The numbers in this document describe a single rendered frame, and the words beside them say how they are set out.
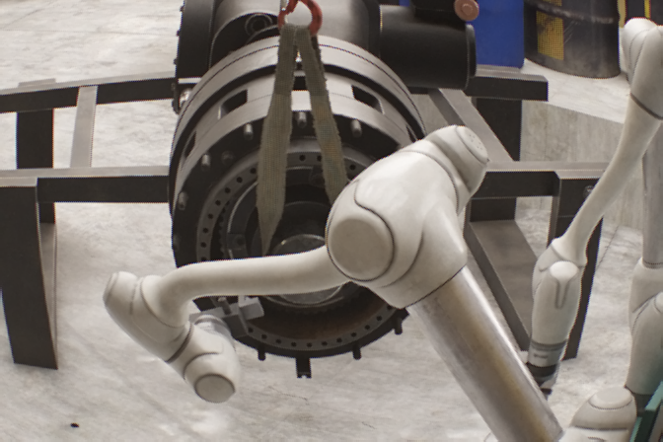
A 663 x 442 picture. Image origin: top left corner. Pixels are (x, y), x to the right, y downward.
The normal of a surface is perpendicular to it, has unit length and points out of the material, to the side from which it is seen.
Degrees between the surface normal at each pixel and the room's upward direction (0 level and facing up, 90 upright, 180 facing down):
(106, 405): 0
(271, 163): 93
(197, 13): 49
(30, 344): 90
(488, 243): 0
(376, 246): 86
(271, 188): 94
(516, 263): 0
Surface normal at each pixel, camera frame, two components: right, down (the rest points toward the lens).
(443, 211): 0.75, -0.40
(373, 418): 0.04, -0.94
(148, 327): -0.08, 0.45
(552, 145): -0.40, 0.30
